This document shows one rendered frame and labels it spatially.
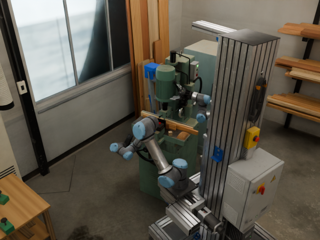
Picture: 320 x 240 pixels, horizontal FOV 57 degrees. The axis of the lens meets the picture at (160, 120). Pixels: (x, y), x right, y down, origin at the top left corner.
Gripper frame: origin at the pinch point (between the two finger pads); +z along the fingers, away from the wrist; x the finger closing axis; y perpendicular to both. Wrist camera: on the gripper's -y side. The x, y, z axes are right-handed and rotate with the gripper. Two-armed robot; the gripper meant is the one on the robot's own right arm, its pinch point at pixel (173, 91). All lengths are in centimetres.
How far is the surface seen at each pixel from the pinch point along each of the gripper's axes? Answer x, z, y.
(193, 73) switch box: -31.5, -3.2, -16.1
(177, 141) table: 34.6, -11.5, -30.9
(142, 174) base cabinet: 71, 30, -78
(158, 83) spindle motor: -2.7, 15.4, 3.4
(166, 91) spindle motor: 0.7, 7.2, -2.0
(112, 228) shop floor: 134, 29, -65
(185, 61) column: -34.0, 2.1, -2.2
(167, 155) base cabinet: 47, -1, -48
